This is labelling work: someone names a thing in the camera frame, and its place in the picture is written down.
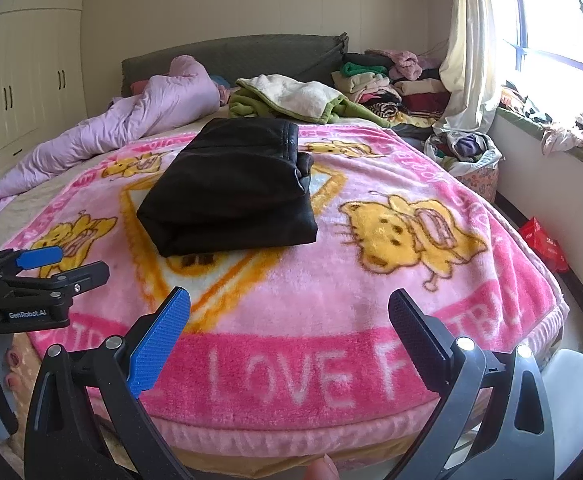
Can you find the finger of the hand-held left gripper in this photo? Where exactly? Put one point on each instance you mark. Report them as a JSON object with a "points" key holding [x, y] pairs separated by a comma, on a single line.
{"points": [[41, 256], [86, 275]]}

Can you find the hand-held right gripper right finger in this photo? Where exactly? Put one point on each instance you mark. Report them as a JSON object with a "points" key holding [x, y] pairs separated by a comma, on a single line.
{"points": [[419, 332]]}

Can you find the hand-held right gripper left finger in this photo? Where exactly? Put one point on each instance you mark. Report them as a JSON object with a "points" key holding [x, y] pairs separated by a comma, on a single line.
{"points": [[159, 342]]}

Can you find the black leather jacket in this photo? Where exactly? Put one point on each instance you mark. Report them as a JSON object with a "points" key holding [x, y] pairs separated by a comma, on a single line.
{"points": [[231, 190]]}

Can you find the basket of clothes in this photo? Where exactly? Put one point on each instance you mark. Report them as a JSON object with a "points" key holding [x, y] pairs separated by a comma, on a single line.
{"points": [[466, 147]]}

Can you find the clothes on window sill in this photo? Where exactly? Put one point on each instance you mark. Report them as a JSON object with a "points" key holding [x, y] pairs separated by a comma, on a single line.
{"points": [[561, 137]]}

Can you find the stack of folded clothes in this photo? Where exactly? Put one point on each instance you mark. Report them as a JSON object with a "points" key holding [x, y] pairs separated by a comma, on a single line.
{"points": [[371, 85]]}

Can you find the person's left hand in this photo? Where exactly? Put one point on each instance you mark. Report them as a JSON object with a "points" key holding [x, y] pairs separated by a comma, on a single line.
{"points": [[13, 360]]}

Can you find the person's right hand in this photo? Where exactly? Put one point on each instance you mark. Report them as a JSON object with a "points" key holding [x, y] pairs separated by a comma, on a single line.
{"points": [[324, 467]]}

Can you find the pink printed blanket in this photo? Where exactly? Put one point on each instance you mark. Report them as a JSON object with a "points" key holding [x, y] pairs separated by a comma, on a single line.
{"points": [[321, 300]]}

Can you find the red box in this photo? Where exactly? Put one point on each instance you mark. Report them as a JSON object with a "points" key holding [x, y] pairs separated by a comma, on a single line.
{"points": [[541, 240]]}

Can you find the light pink quilt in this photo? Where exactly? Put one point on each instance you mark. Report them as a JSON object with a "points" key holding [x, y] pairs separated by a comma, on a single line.
{"points": [[121, 115]]}

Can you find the white stool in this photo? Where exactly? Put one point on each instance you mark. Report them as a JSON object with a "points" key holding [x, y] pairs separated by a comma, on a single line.
{"points": [[576, 380]]}

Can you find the cream wardrobe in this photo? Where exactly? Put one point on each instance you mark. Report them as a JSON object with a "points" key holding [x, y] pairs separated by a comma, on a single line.
{"points": [[36, 60]]}

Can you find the green and cream fleece blanket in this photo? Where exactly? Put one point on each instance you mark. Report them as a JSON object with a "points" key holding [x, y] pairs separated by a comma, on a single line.
{"points": [[291, 92]]}

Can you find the cream curtain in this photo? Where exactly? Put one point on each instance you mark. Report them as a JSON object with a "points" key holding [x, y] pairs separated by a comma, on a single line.
{"points": [[471, 60]]}

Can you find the grey bed headboard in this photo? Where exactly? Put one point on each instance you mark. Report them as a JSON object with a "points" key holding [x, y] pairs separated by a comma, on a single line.
{"points": [[271, 57]]}

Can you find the window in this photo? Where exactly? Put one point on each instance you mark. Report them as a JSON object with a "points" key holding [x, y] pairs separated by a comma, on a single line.
{"points": [[561, 20]]}

